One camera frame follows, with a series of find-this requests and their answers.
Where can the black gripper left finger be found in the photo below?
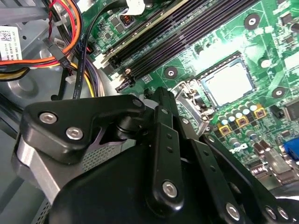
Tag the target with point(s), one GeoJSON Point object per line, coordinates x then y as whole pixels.
{"type": "Point", "coordinates": [70, 112]}

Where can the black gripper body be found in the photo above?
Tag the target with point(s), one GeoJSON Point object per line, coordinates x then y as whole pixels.
{"type": "Point", "coordinates": [105, 191]}

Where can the silver square CPU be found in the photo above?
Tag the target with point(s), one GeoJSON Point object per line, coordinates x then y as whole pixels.
{"type": "Point", "coordinates": [227, 85]}

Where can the metal socket cover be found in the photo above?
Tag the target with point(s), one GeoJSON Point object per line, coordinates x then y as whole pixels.
{"type": "Point", "coordinates": [192, 117]}

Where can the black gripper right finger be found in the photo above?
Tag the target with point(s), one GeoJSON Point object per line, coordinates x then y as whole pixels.
{"type": "Point", "coordinates": [205, 163]}

